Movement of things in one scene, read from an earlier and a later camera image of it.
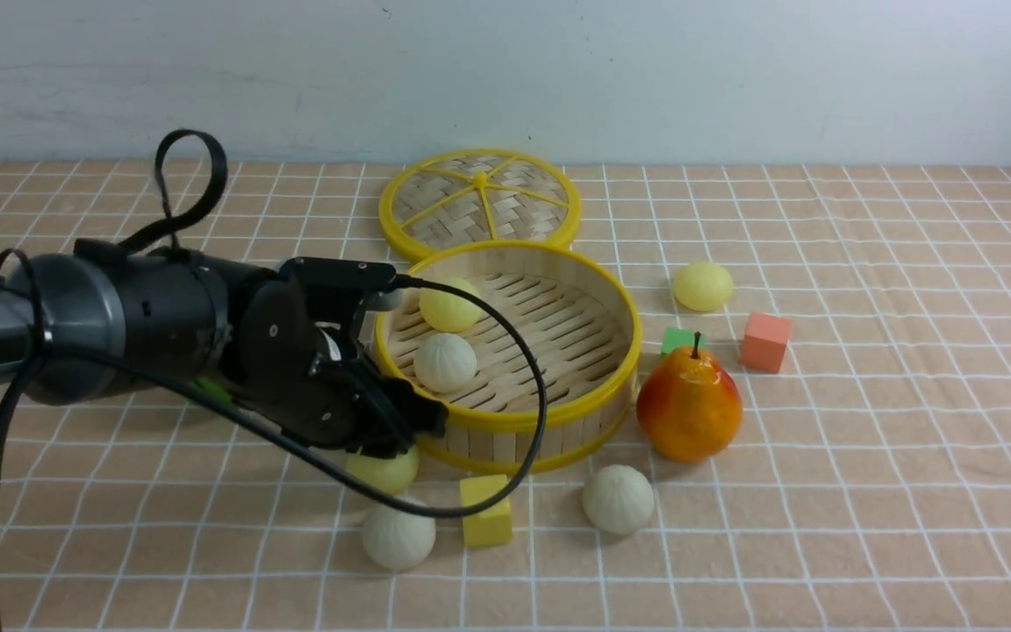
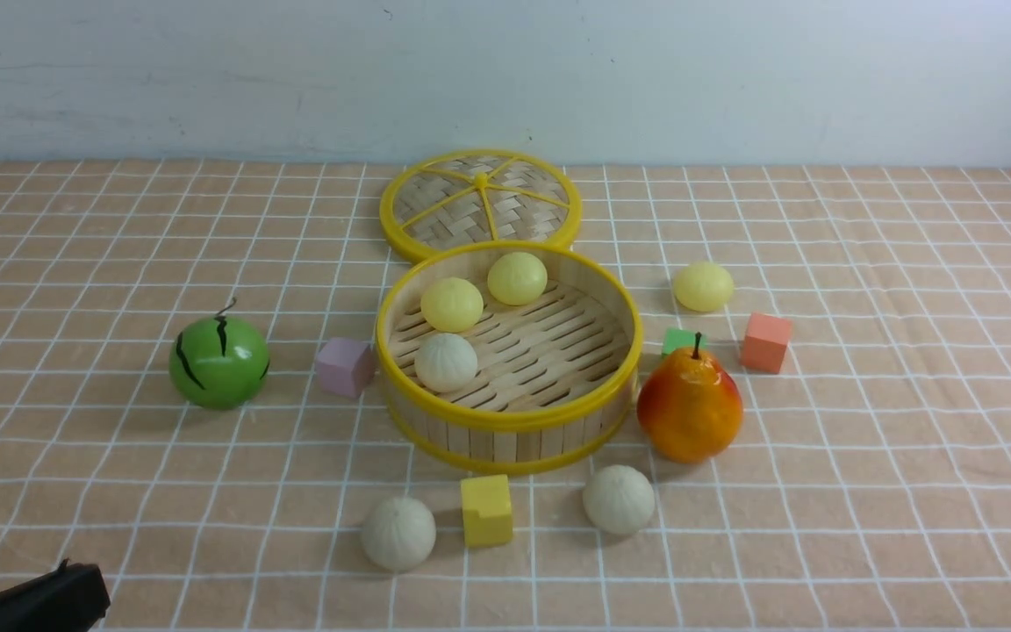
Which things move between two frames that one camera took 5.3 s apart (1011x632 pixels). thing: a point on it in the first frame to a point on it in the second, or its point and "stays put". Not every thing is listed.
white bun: x=618 y=499 stays put
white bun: x=445 y=363 stays put
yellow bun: x=703 y=287 stays put
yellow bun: x=394 y=475 to x=517 y=278
